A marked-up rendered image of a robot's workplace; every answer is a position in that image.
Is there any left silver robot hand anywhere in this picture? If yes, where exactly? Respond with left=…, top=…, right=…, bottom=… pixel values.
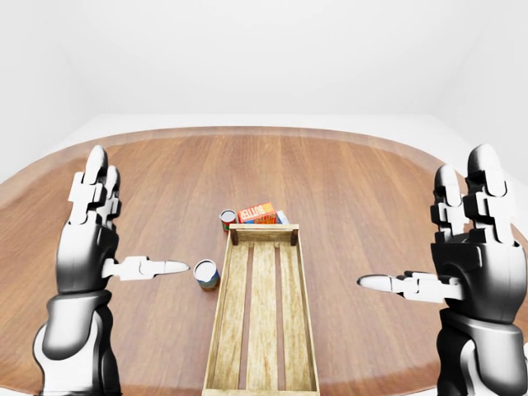
left=54, top=144, right=191, bottom=295

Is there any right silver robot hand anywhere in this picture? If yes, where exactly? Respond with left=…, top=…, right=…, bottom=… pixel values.
left=356, top=143, right=528, bottom=325

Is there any blue and orange soup tin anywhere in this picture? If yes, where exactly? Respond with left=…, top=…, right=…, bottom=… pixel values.
left=193, top=258, right=221, bottom=292

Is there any wooden slat tray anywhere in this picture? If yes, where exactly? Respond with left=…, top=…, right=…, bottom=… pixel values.
left=200, top=223, right=322, bottom=396

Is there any red and green tin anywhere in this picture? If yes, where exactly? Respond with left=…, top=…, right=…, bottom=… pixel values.
left=219, top=209, right=238, bottom=233

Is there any orange butter box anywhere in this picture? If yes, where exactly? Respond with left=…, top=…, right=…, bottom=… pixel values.
left=237, top=201, right=279, bottom=225

